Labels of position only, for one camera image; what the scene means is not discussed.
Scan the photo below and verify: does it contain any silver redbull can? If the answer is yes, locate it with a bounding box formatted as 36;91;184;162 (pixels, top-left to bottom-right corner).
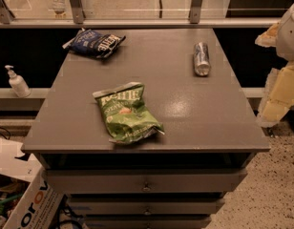
194;42;211;76

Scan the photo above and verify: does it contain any green Kettle chip bag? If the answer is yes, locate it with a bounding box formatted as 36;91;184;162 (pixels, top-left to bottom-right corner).
93;82;164;145

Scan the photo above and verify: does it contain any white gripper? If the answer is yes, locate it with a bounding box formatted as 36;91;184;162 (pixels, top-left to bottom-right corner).
255;4;294;128

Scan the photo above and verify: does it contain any white cardboard box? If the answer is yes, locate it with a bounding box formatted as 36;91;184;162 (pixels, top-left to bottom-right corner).
0;138;63;229

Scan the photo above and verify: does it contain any grey drawer cabinet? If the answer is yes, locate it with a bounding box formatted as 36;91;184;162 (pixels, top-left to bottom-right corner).
24;29;269;229

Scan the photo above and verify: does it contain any grey metal railing frame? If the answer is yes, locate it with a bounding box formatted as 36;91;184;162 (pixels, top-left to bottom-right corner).
0;0;294;29

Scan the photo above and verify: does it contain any blue Kettle chip bag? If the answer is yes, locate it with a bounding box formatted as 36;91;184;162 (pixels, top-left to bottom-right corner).
62;29;126;59

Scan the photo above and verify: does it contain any white pump soap bottle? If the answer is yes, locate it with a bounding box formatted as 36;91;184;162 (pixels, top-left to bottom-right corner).
5;65;31;98

